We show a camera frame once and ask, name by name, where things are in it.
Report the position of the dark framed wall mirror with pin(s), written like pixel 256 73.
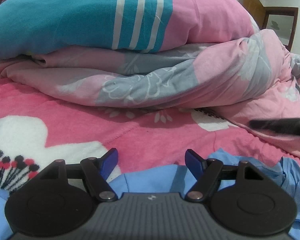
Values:
pixel 283 21

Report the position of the teal pink striped pillow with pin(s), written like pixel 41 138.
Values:
pixel 42 26

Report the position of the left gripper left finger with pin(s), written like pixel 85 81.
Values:
pixel 96 171

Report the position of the light blue t-shirt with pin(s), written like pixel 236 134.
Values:
pixel 177 178

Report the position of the wooden door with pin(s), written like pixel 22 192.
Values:
pixel 256 10

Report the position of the pink floral bed blanket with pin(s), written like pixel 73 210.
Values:
pixel 36 129

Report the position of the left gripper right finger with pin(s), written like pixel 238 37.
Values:
pixel 207 172

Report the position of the pink grey quilt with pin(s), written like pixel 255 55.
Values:
pixel 78 90

